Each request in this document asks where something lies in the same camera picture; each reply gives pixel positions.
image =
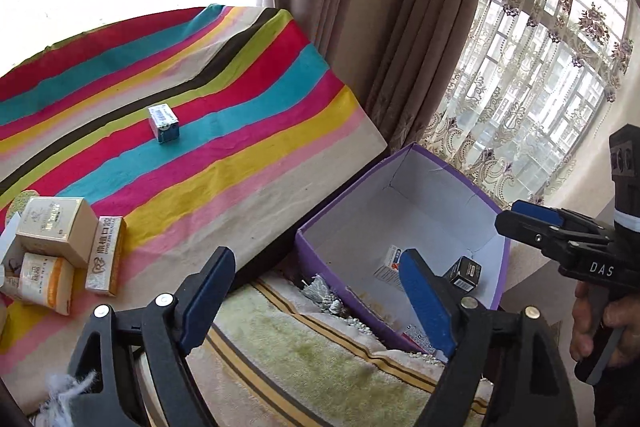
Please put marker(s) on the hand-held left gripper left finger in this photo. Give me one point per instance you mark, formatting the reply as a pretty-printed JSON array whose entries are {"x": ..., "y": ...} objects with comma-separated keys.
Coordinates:
[{"x": 200, "y": 307}]

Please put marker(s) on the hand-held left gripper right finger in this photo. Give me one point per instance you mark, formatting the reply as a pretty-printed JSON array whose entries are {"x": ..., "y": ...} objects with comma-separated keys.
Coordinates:
[{"x": 425, "y": 302}]

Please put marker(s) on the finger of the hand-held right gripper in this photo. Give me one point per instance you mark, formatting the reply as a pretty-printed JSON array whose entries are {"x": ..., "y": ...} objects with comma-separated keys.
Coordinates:
[
  {"x": 530, "y": 234},
  {"x": 537, "y": 211}
]

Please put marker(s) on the purple cardboard box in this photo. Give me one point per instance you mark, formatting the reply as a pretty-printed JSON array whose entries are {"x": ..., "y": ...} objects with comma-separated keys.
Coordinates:
[{"x": 350, "y": 274}]

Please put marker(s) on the beige gold carton box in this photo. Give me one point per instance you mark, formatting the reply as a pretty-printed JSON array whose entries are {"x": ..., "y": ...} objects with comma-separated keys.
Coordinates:
[{"x": 55, "y": 227}]

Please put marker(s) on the person's right hand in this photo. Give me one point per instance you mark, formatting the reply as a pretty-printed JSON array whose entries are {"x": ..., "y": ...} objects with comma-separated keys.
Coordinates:
[{"x": 587, "y": 322}]

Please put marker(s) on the small black box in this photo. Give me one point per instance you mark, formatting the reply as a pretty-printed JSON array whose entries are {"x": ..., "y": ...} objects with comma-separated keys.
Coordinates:
[{"x": 462, "y": 274}]

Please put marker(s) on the white medicine box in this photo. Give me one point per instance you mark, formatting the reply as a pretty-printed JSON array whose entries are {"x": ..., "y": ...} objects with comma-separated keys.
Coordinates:
[{"x": 387, "y": 267}]

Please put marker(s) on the grey tassel fringe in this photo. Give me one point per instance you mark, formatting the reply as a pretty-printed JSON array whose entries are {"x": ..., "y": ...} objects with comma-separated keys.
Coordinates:
[{"x": 322, "y": 294}]

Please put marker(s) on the slim gold box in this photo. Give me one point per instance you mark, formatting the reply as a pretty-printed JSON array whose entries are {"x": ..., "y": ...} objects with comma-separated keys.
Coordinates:
[{"x": 105, "y": 257}]

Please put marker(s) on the green beige rug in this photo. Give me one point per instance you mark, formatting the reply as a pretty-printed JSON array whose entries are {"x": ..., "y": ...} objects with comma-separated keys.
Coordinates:
[{"x": 300, "y": 357}]

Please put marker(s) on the floral lace curtain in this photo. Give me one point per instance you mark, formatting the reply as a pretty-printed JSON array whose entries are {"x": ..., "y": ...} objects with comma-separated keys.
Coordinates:
[{"x": 540, "y": 57}]

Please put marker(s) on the orange white carton box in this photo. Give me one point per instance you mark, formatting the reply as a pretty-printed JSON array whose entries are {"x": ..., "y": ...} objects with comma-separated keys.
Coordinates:
[{"x": 42, "y": 282}]

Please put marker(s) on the white fluff tuft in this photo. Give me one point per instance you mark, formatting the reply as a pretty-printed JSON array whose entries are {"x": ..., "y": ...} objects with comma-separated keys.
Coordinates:
[{"x": 65, "y": 399}]

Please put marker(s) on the small teal white box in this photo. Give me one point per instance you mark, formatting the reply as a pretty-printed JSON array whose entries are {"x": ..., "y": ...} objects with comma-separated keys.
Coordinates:
[{"x": 164, "y": 123}]

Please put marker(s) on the colourful striped cloth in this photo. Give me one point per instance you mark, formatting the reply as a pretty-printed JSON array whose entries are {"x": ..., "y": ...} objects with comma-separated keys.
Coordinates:
[{"x": 225, "y": 107}]

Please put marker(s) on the white paper box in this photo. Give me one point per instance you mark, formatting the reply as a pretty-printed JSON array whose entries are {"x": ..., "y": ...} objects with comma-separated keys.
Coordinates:
[{"x": 9, "y": 232}]

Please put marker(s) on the green sponge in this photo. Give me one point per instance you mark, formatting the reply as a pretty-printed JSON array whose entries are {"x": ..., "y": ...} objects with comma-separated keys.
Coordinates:
[{"x": 22, "y": 203}]

